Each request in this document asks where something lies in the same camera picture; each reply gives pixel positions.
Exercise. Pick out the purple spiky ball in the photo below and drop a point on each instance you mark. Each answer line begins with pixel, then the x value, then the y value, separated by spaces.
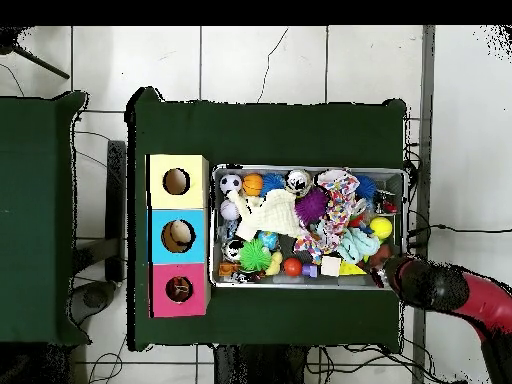
pixel 310 206

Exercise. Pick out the colourful patterned cloth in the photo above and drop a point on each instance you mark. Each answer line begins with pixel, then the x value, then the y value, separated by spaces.
pixel 340 204

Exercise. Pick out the plain wooden cube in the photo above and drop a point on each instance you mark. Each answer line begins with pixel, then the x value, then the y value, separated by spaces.
pixel 330 266

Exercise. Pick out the light teal knitted cloth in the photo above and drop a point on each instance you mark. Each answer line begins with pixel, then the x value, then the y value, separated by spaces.
pixel 358 242

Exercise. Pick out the orange striped tiger toy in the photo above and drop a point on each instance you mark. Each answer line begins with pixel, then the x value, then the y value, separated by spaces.
pixel 178 289

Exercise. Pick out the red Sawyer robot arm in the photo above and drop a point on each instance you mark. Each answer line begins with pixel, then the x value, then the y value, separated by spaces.
pixel 464 296

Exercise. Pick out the clear mesh bin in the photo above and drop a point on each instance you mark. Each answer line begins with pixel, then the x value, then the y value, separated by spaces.
pixel 214 240

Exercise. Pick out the wooden box with three holes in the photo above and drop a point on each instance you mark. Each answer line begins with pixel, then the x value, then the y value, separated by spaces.
pixel 156 240

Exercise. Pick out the cream knitted cloth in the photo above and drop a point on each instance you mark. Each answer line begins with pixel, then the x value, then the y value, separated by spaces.
pixel 268 214

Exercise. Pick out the small orange basketball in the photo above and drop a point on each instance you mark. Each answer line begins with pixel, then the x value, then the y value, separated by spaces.
pixel 254 185

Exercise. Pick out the small soccer ball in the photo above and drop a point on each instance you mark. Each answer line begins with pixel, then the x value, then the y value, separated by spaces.
pixel 231 182

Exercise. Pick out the green fuzzy toy with eyes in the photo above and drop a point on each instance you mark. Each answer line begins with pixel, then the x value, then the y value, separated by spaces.
pixel 254 256

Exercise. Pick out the small red ball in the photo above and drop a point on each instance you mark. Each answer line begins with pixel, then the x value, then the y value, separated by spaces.
pixel 293 267

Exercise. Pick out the blue spiky ball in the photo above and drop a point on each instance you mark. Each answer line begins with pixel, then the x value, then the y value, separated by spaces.
pixel 366 186

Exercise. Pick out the yellow ball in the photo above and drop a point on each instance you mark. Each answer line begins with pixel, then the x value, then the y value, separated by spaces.
pixel 381 228

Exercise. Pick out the green cloth side table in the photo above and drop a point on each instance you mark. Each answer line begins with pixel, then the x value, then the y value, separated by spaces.
pixel 40 160

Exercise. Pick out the black tripod leg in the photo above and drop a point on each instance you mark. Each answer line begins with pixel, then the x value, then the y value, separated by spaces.
pixel 40 62

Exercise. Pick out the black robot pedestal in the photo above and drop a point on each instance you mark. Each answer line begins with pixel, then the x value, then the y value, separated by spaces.
pixel 264 368

